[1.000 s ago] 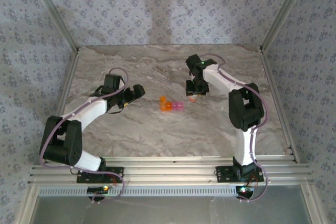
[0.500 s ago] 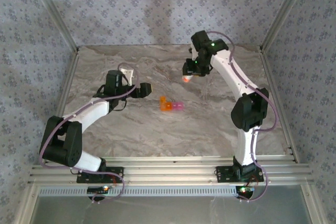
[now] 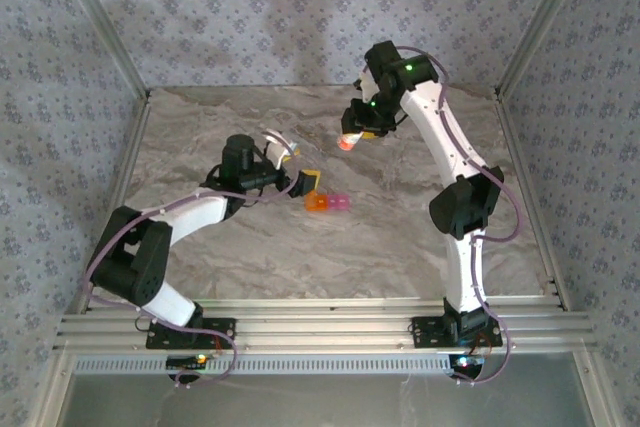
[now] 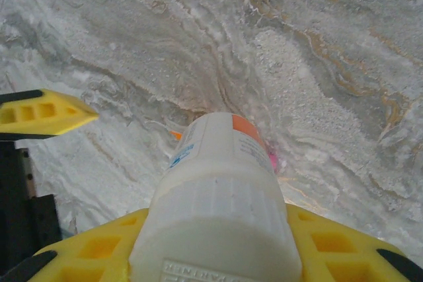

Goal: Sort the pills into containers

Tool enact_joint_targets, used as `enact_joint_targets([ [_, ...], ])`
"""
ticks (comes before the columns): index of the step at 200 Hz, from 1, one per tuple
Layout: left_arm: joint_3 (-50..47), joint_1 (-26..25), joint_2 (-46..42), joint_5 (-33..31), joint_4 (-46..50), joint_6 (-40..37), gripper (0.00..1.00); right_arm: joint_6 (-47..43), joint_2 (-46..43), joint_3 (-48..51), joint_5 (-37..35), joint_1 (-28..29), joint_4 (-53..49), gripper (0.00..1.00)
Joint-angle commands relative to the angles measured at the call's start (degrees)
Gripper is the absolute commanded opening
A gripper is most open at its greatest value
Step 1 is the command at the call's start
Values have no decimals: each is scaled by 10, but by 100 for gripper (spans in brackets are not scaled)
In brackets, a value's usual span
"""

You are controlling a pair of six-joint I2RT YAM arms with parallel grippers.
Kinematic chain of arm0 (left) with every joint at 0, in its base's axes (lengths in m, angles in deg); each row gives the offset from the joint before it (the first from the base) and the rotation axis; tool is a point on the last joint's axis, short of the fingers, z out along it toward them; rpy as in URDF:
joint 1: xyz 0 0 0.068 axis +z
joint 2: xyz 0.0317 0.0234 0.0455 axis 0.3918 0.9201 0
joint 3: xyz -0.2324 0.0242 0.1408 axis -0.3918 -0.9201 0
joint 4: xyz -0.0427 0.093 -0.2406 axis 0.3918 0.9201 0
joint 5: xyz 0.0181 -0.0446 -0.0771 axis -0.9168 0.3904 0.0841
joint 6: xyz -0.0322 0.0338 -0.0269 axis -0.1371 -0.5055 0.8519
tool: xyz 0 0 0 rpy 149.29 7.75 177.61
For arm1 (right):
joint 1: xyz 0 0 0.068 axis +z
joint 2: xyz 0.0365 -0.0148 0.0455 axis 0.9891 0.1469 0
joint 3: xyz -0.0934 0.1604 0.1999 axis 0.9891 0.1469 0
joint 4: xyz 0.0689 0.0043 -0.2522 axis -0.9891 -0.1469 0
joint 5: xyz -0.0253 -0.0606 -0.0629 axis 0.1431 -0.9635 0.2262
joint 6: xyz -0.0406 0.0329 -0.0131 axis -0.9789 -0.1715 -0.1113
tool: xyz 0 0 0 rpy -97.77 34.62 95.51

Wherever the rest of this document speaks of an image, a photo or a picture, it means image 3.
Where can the small circuit board with LED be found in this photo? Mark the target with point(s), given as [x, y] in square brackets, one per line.
[467, 363]
[187, 362]

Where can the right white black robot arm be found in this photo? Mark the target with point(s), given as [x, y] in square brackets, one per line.
[445, 142]

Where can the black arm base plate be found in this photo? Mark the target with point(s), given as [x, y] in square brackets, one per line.
[220, 332]
[430, 332]

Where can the aluminium frame rail beam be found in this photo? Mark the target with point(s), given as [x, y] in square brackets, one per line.
[325, 327]

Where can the aluminium table side rail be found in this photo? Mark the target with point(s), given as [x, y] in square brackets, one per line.
[116, 197]
[532, 197]

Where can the white vitamin C bottle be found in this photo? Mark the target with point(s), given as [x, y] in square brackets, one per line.
[350, 142]

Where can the aluminium frame post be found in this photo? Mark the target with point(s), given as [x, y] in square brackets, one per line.
[539, 32]
[107, 32]

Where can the orange pink pill organizer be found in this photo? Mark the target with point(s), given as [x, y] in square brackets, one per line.
[327, 202]

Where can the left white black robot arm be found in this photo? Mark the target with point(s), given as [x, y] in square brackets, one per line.
[195, 214]

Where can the grey metal panel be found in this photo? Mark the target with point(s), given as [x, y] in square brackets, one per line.
[325, 402]

